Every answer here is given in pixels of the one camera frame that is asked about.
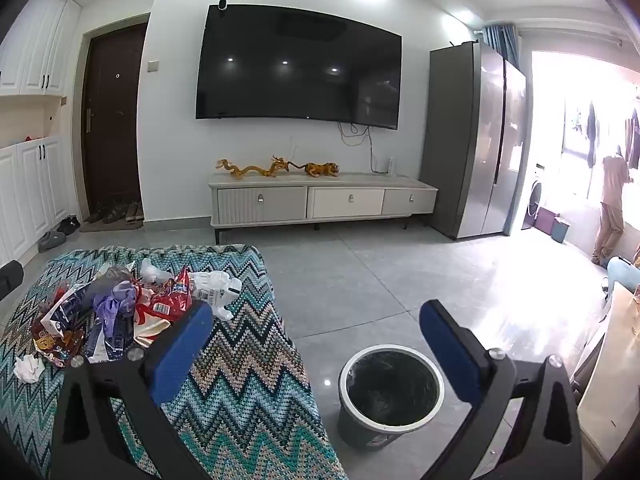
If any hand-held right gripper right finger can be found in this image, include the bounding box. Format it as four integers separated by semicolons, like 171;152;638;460
419;300;583;480

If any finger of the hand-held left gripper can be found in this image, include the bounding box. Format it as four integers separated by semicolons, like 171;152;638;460
0;261;24;301

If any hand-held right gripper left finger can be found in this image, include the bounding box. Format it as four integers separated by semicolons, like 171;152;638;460
50;300;216;480

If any red and white plastic bag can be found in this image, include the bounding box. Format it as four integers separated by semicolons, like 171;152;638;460
134;266;196;348

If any grey round trash bin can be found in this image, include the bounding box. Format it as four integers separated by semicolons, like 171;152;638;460
337;344;446;451

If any purple plastic bag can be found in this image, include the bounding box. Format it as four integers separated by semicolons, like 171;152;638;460
92;280;138;341

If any grey slipper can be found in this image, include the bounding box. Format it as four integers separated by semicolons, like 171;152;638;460
38;231;66;253

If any zigzag knitted blanket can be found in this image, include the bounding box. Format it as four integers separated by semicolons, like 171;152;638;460
0;244;351;480

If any blue and white carton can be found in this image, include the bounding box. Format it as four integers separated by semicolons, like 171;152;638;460
40;282;96;346

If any white printed plastic bag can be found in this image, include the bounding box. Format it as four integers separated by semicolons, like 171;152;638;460
190;270;244;322

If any white and blue printed packet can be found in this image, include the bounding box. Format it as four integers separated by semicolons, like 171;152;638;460
87;312;136;363

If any crumpled white tissue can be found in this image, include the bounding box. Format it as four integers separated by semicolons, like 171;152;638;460
140;258;173;283
13;353;46;384

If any white lower cabinet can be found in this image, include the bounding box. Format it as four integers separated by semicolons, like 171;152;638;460
0;136;76;271

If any white cabinet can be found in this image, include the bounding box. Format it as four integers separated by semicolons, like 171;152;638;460
0;136;76;271
0;0;83;98

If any brown doormat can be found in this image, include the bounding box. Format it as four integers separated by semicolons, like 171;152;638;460
79;212;146;233

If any white table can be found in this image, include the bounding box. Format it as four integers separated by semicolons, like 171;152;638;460
575;280;640;461

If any purple bucket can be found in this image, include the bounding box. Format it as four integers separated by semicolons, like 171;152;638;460
535;208;560;233

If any washing machine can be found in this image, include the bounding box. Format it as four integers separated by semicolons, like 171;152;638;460
522;162;546;231

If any grey television stand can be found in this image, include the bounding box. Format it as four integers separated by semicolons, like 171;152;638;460
208;170;439;245

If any dark brown door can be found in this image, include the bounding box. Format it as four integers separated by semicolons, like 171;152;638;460
80;22;151;218

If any light blue chair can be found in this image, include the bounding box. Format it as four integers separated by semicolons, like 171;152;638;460
602;255;640;301

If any golden dragon figurine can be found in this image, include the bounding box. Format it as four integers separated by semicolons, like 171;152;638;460
216;156;292;180

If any grey steel refrigerator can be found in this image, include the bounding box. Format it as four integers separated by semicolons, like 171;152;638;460
419;40;528;240

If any golden tiger figurine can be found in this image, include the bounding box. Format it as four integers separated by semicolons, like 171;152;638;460
292;161;341;179

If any white upper cabinet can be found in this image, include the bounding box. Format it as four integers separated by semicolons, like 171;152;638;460
0;0;83;98

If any dark hanging garment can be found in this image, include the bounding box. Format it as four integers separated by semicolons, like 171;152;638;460
585;102;599;168

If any blue curtain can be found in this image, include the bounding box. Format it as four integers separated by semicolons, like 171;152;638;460
480;24;521;68

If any black television cable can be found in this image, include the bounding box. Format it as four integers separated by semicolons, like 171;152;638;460
337;121;388;173

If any black wall television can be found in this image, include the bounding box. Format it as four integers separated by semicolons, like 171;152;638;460
195;4;403;131

